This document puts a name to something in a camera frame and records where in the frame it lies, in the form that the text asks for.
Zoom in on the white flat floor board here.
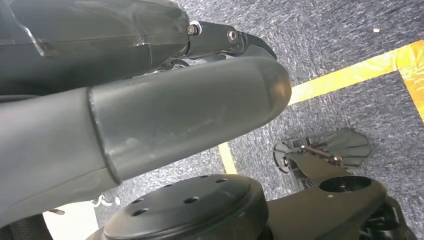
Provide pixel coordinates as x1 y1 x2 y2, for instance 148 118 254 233
42 200 101 240

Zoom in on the black robot foot plate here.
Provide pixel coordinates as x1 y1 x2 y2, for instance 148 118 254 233
273 128 372 175

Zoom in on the yellow floor tape strip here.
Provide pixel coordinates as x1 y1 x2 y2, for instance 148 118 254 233
287 39 424 107
399 62 424 124
217 142 239 176

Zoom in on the dark ribbed left arm sleeve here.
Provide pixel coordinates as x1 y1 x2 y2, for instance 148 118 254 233
0 214 54 240

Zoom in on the small white floor clip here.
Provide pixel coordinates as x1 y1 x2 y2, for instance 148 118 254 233
91 194 121 208

